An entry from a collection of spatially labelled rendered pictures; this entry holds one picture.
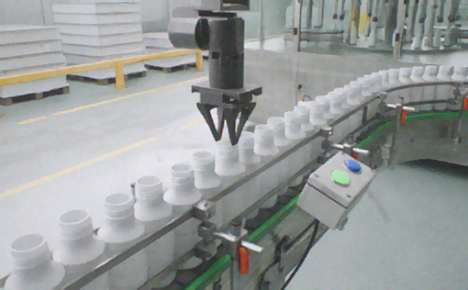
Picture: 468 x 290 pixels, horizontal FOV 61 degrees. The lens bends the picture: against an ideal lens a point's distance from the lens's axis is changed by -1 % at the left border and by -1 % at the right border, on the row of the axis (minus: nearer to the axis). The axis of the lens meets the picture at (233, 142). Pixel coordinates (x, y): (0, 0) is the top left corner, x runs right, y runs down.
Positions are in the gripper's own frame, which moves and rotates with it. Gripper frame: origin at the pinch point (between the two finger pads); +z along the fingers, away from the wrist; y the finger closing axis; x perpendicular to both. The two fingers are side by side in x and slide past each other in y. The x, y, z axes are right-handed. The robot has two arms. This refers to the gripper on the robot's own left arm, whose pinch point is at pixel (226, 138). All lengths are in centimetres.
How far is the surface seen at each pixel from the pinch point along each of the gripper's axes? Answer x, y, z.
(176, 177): -13.4, 0.9, 2.1
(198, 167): -7.5, 0.1, 2.7
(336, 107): 46.0, 1.6, 4.3
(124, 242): -25.2, 2.9, 5.9
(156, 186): -17.9, 1.4, 1.6
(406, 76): 99, 6, 4
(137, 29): 449, -526, 34
